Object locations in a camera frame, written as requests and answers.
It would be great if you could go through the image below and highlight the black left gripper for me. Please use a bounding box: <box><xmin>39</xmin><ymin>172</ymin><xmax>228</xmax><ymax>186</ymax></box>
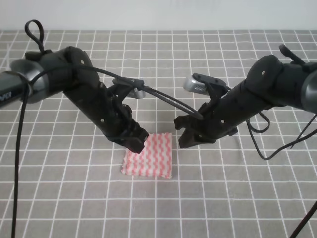
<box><xmin>64</xmin><ymin>82</ymin><xmax>149</xmax><ymax>153</ymax></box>

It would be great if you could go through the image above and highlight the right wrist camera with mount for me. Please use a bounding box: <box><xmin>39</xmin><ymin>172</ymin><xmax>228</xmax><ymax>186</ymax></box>
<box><xmin>183</xmin><ymin>73</ymin><xmax>229</xmax><ymax>103</ymax></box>

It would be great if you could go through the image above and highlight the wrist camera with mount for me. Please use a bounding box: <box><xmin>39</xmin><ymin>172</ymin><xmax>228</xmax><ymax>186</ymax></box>
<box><xmin>183</xmin><ymin>73</ymin><xmax>229</xmax><ymax>103</ymax></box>
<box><xmin>109</xmin><ymin>78</ymin><xmax>146</xmax><ymax>101</ymax></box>

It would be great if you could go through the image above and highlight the black right camera cable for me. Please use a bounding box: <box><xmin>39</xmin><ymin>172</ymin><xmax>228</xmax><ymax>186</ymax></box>
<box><xmin>246</xmin><ymin>44</ymin><xmax>317</xmax><ymax>238</ymax></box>

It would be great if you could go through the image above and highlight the black camera cable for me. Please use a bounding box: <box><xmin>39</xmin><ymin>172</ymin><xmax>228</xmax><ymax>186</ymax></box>
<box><xmin>11</xmin><ymin>19</ymin><xmax>205</xmax><ymax>238</ymax></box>
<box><xmin>246</xmin><ymin>44</ymin><xmax>317</xmax><ymax>238</ymax></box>

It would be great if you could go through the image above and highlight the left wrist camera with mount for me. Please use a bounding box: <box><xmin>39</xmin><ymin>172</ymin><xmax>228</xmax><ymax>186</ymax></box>
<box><xmin>109</xmin><ymin>78</ymin><xmax>146</xmax><ymax>101</ymax></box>

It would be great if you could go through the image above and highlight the pink white wavy striped towel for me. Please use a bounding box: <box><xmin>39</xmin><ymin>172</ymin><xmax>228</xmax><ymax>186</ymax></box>
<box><xmin>121</xmin><ymin>132</ymin><xmax>172</xmax><ymax>179</ymax></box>

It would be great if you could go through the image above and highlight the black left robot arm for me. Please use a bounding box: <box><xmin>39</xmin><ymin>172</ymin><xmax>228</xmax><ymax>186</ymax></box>
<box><xmin>0</xmin><ymin>47</ymin><xmax>149</xmax><ymax>153</ymax></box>

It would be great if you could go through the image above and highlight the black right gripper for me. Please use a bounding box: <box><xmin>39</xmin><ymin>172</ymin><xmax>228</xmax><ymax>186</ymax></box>
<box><xmin>174</xmin><ymin>85</ymin><xmax>250</xmax><ymax>148</ymax></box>

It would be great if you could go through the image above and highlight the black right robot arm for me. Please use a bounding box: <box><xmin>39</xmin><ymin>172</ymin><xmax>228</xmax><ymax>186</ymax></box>
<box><xmin>174</xmin><ymin>55</ymin><xmax>317</xmax><ymax>148</ymax></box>

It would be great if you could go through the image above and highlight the black left camera cable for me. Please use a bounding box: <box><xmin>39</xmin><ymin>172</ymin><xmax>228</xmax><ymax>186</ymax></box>
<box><xmin>11</xmin><ymin>19</ymin><xmax>205</xmax><ymax>238</ymax></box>

